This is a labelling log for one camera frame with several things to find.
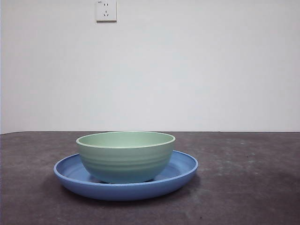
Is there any white wall socket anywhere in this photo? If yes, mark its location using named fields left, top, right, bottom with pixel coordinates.
left=96, top=0, right=118, bottom=23

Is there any blue round plate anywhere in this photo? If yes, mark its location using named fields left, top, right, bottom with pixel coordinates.
left=53, top=150, right=199, bottom=202

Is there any green ribbed bowl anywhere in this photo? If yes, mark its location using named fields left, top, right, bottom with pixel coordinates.
left=75, top=131, right=176, bottom=184

